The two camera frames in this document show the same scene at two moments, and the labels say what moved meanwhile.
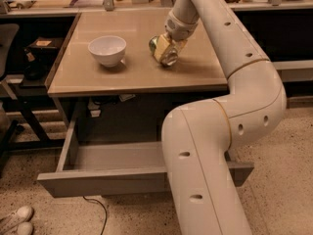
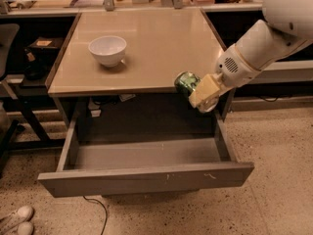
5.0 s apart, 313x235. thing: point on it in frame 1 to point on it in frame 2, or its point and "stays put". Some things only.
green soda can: [162, 50] to [185, 83]
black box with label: [46, 44] stays put
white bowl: [110, 50] stays put
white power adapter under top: [94, 109] stays put
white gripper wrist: [178, 27] to [231, 67]
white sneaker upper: [15, 219] stays put
